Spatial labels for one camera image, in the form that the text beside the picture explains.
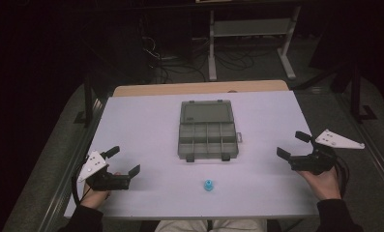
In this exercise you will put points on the person's light trousers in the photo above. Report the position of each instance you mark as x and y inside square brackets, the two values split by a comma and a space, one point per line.
[209, 226]

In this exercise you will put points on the light wooden table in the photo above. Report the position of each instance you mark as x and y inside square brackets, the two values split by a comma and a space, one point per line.
[199, 87]

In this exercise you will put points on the aluminium rail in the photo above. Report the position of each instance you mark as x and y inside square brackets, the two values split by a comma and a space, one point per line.
[67, 180]
[373, 154]

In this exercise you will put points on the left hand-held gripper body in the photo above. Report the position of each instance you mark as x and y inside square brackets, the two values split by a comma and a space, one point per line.
[109, 183]

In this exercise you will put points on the black metal stand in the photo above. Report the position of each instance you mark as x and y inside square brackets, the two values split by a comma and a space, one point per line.
[356, 93]
[88, 100]

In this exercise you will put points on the person's left hand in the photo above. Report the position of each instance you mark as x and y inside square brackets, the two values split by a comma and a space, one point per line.
[96, 197]

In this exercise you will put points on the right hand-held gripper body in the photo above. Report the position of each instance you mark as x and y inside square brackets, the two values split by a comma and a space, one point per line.
[315, 161]

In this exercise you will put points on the grey metal desk frame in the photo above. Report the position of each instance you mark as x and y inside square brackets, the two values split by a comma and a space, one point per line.
[251, 27]

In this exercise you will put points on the small blue plastic part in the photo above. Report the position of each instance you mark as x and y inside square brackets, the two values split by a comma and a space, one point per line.
[208, 185]

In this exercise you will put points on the person's right hand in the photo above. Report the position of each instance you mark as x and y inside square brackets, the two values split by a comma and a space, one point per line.
[323, 187]

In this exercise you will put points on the clear grey compartment organizer box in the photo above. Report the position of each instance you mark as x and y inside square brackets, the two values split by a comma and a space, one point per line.
[207, 135]

